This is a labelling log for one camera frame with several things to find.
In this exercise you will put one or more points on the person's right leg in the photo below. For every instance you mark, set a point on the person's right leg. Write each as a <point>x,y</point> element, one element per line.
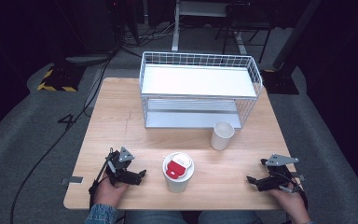
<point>227,218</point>

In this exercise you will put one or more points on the black yellow striped stand base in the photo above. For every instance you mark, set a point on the black yellow striped stand base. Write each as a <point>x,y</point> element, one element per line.
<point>60,79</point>

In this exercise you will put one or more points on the white paper cup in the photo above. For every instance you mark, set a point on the white paper cup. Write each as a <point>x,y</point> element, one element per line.
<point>221,137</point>

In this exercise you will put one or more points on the person's left leg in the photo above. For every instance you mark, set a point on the person's left leg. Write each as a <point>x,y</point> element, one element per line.
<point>152,217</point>

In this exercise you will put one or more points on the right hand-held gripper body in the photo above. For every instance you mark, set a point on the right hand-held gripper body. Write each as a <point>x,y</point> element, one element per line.
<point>276,177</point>

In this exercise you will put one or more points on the person's right hand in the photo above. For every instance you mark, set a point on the person's right hand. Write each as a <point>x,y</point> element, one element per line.
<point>292,205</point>

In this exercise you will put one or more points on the grey tape piece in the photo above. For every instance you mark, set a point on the grey tape piece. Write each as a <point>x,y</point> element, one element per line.
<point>299,177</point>
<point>73,180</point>

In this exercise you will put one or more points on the black chair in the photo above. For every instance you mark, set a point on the black chair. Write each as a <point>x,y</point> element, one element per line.
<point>245,18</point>

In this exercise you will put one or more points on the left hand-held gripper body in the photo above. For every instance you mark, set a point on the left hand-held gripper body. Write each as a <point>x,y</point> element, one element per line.
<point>121,168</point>

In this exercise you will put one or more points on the white metal desk frame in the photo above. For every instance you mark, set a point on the white metal desk frame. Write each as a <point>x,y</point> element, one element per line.
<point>176,31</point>

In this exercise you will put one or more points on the person's leg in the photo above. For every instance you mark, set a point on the person's leg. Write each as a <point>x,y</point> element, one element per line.
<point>227,218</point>
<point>152,217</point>

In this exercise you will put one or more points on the white cup with red lid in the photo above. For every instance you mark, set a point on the white cup with red lid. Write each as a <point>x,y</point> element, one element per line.
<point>178,174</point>

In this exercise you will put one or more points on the dark equipment cabinet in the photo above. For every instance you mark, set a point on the dark equipment cabinet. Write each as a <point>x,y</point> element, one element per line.
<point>101,25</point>

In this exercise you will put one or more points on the black pole stand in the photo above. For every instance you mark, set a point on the black pole stand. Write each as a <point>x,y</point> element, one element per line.
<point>287,59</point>

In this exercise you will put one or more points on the person's left hand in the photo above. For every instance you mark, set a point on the person's left hand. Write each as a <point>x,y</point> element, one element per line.
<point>108,193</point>

